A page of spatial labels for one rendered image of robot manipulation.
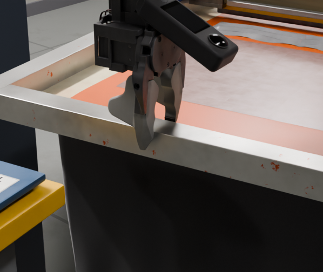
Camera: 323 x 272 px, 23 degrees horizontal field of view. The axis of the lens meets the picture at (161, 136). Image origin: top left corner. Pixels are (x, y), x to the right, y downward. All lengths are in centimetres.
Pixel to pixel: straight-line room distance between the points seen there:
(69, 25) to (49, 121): 377
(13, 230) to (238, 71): 53
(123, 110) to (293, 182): 22
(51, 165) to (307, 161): 225
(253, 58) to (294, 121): 26
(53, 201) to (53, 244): 168
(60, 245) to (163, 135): 165
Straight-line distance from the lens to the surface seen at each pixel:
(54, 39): 455
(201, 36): 88
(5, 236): 85
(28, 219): 88
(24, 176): 90
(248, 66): 128
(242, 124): 106
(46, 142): 327
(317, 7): 146
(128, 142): 98
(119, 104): 94
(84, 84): 120
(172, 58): 94
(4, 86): 112
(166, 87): 97
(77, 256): 127
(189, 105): 112
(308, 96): 117
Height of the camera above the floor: 139
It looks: 25 degrees down
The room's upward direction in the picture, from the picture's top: straight up
